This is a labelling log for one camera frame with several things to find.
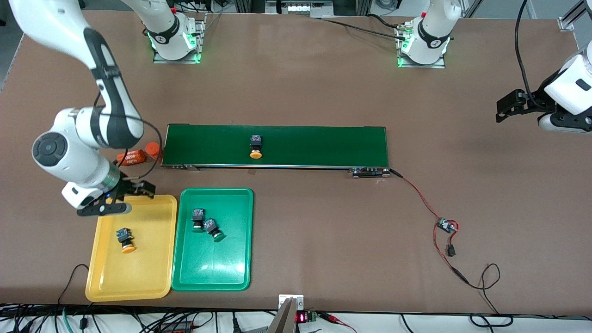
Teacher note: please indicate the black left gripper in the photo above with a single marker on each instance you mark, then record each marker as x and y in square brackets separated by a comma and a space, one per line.
[536, 99]

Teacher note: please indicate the green conveyor belt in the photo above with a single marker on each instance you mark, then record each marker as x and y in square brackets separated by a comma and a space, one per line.
[323, 145]

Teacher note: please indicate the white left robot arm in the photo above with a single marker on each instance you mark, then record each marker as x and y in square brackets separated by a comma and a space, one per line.
[569, 88]

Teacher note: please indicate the red digit display module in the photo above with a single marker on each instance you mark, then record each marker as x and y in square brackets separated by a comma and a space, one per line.
[301, 317]

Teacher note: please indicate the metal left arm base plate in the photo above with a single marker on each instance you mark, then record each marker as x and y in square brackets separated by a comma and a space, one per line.
[421, 66]

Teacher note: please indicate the white device with lights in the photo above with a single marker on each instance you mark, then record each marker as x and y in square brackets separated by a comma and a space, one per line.
[300, 7]

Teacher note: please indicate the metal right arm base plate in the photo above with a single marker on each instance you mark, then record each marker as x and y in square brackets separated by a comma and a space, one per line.
[200, 41]

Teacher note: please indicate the yellow plastic tray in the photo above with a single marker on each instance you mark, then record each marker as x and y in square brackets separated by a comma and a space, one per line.
[148, 268]

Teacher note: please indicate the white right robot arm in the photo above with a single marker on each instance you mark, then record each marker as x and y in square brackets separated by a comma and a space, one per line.
[78, 157]

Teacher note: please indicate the green push button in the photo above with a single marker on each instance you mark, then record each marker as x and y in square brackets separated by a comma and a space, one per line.
[198, 214]
[211, 225]

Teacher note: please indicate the red clip lead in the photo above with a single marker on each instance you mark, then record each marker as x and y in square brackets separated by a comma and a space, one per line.
[330, 317]

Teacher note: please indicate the small green circuit board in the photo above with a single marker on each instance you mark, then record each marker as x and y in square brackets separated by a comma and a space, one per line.
[447, 225]

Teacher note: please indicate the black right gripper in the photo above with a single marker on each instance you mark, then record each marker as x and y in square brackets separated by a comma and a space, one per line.
[128, 186]

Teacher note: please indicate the green plastic tray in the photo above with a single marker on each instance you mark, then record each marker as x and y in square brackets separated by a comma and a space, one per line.
[212, 263]

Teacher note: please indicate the yellow push button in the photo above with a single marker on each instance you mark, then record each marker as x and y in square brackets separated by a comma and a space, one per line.
[255, 140]
[124, 235]

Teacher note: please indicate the grey metal bracket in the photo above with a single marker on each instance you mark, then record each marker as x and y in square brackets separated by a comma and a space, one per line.
[287, 319]

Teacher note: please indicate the orange cylinder marked 4680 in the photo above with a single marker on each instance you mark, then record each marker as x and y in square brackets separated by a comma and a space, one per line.
[132, 158]
[152, 149]

